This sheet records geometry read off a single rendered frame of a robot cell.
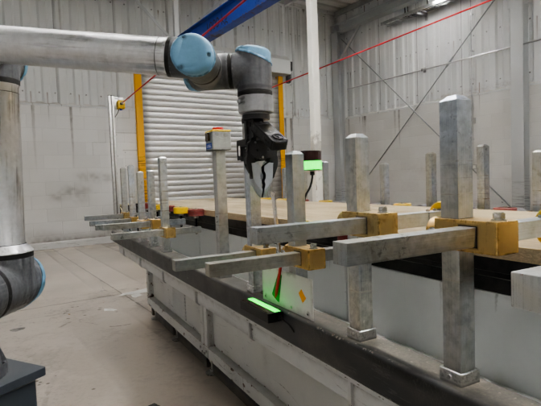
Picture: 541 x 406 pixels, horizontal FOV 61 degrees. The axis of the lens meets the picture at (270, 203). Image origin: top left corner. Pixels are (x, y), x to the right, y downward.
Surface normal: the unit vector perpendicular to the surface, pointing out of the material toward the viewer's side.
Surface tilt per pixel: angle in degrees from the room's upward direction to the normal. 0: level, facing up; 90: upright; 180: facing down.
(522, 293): 90
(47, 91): 90
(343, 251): 90
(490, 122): 90
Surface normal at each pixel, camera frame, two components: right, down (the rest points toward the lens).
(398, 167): -0.83, 0.06
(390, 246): 0.47, 0.03
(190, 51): 0.03, 0.06
